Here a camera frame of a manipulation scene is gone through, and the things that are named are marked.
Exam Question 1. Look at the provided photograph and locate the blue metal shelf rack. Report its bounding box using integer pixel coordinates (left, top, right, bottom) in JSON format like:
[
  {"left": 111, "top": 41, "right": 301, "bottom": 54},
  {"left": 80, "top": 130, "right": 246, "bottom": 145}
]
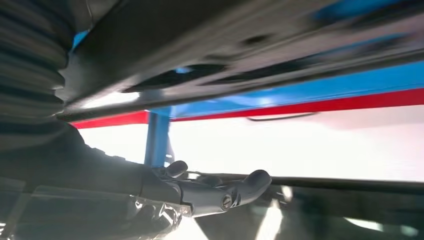
[{"left": 71, "top": 0, "right": 424, "bottom": 168}]

